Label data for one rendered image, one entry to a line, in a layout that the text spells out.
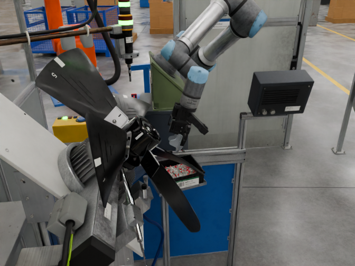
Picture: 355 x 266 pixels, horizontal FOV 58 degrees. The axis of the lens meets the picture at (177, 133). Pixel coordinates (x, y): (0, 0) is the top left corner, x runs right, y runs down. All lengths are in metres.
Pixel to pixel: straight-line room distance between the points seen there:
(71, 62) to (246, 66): 2.25
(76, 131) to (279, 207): 1.78
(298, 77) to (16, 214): 1.34
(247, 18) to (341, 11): 11.90
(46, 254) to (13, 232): 0.17
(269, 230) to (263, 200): 0.34
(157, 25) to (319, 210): 8.48
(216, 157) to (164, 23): 8.84
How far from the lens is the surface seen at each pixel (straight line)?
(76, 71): 1.05
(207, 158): 1.67
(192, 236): 2.00
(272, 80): 1.56
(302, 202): 2.85
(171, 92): 1.75
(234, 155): 1.70
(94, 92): 1.05
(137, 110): 1.24
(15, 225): 1.36
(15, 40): 0.92
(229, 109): 3.21
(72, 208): 0.86
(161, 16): 10.31
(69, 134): 1.55
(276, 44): 3.16
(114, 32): 1.03
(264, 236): 2.47
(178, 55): 1.31
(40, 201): 1.14
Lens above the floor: 1.68
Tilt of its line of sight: 27 degrees down
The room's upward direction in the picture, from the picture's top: 1 degrees counter-clockwise
